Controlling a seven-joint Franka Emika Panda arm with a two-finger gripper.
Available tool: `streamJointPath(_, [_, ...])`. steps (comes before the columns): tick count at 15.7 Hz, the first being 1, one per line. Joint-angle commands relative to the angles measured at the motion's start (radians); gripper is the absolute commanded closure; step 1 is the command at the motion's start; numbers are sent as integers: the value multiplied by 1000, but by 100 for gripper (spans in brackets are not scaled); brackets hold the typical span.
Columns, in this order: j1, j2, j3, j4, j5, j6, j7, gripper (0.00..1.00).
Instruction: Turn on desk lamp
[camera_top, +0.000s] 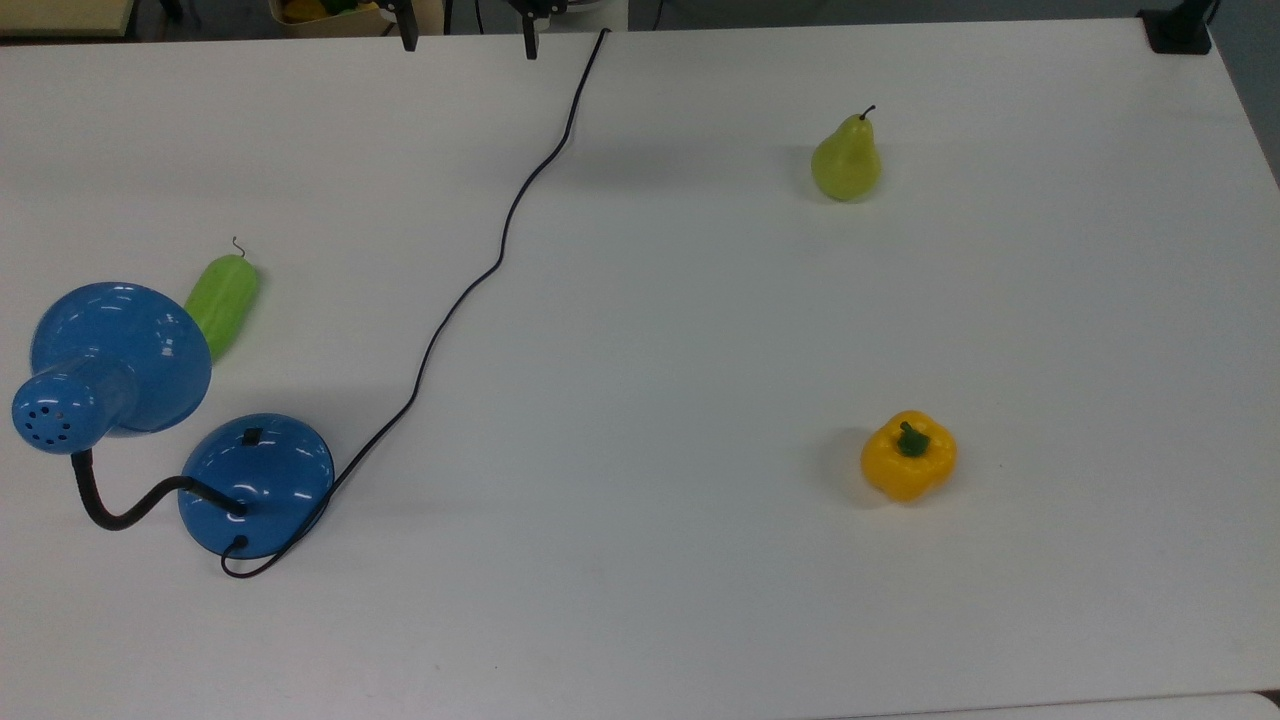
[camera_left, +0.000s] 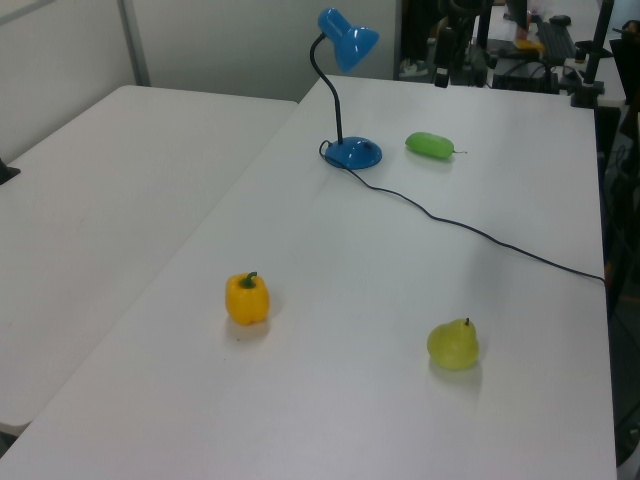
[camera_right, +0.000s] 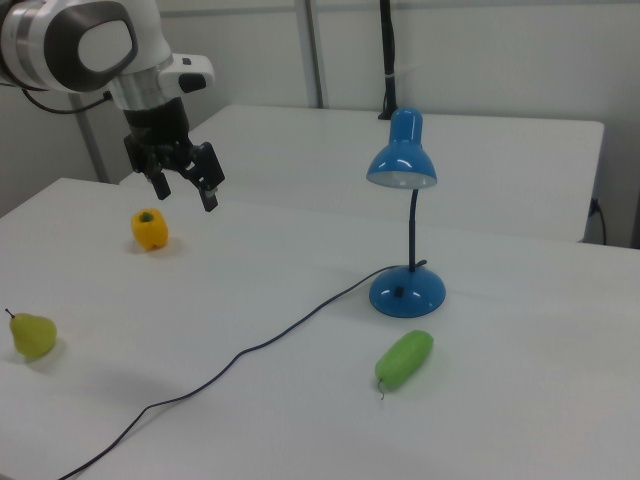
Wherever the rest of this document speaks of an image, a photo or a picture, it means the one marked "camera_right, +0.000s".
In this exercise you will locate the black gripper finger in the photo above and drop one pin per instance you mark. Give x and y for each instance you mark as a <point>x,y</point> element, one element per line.
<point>205,167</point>
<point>159,175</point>

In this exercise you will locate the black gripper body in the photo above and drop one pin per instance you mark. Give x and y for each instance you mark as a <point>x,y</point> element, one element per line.
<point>157,127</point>

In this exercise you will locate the blue desk lamp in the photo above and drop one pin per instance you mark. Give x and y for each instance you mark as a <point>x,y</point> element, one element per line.
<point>407,297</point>

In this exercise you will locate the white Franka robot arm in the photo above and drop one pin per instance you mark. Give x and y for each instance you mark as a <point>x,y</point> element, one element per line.
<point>105,45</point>

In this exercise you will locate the yellow bell pepper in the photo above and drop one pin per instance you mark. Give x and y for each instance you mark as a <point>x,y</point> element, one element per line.
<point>150,231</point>

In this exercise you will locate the yellow-green pear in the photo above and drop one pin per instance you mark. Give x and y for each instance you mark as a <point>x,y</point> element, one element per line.
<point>32,335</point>

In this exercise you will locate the green cucumber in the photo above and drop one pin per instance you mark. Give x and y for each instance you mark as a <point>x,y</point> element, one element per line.
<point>405,360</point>

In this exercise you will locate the grey partition frame post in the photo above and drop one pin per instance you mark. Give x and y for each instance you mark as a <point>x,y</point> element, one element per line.
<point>90,145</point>
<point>312,50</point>

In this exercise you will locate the black camera pole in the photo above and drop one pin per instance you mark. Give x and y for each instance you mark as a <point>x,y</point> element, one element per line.
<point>388,60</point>

